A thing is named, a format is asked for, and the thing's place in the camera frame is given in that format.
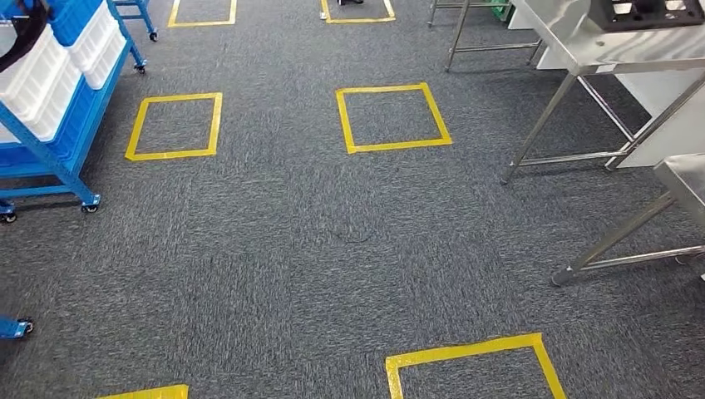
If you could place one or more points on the blue wheeled shelf cart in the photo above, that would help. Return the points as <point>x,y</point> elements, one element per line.
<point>55,165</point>
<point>146,19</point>

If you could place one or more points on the black curved plastic part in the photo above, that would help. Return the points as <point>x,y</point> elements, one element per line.
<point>27,38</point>

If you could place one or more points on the yellow floor tape square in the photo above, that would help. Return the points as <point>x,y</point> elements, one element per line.
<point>154,393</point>
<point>176,153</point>
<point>468,348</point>

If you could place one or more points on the stainless steel table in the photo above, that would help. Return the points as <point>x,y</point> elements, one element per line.
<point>495,47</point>
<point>556,27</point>

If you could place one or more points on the green plastic crate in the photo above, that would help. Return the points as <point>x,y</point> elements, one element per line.
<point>501,11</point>

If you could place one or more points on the blue plastic bin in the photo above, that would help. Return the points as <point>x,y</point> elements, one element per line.
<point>71,22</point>
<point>77,132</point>

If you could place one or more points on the black grid crate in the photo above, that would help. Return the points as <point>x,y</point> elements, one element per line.
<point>606,19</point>

